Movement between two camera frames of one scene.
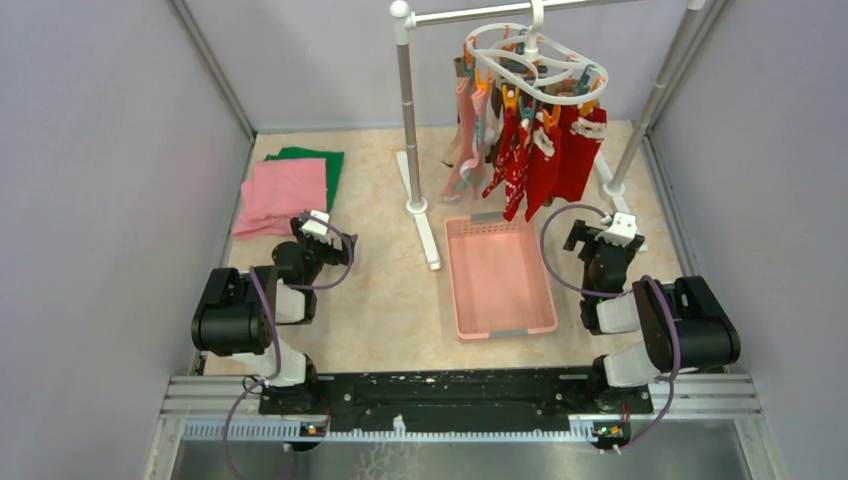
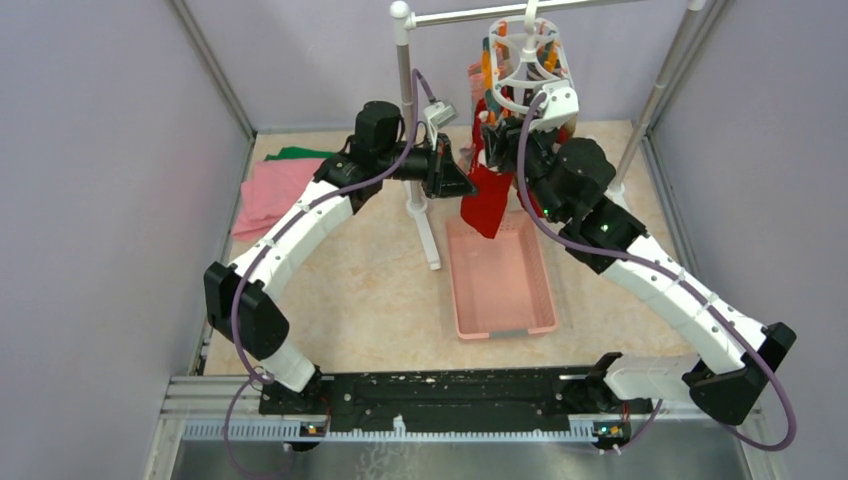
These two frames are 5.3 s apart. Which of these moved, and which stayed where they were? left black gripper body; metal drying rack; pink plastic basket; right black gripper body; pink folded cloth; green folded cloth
Moved: right black gripper body; left black gripper body
Stayed: pink folded cloth; metal drying rack; pink plastic basket; green folded cloth
